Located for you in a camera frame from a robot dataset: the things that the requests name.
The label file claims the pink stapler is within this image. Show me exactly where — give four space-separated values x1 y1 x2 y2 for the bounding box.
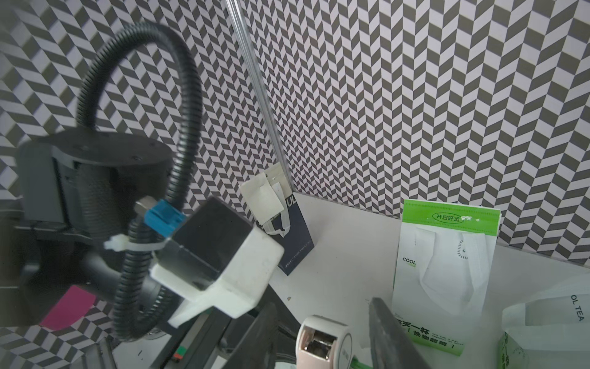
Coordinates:
295 315 353 369

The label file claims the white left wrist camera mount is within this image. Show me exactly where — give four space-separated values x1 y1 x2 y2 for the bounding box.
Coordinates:
135 197 284 327

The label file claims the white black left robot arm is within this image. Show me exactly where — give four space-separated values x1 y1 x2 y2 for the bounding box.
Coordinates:
1 22 258 341

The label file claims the green white tea bag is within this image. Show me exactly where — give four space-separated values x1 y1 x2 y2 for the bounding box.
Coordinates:
275 357 372 369
497 274 589 368
391 199 501 356

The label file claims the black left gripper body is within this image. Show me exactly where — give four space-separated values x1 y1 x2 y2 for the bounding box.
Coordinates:
151 287 300 368

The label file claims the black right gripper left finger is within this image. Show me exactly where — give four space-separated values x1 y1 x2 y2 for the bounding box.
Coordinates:
221 303 278 368

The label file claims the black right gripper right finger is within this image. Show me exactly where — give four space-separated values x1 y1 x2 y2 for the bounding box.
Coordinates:
369 298 430 369

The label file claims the navy and cream tote bag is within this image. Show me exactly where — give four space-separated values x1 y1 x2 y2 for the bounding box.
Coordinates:
240 164 314 275

